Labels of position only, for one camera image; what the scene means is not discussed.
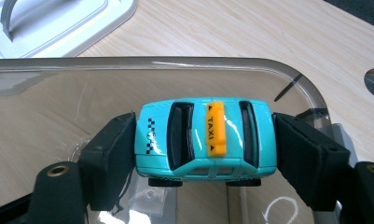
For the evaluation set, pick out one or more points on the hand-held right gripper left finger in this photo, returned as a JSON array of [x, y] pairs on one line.
[[108, 161]]

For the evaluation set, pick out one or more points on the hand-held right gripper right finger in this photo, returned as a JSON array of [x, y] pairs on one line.
[[309, 158]]

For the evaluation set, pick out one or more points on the clear plastic storage box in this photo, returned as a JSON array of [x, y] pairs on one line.
[[82, 102]]

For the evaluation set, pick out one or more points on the turquoise toy taxi car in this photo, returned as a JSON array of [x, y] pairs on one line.
[[206, 140]]

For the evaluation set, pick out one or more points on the white plastic box lid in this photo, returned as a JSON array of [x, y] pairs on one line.
[[54, 28]]

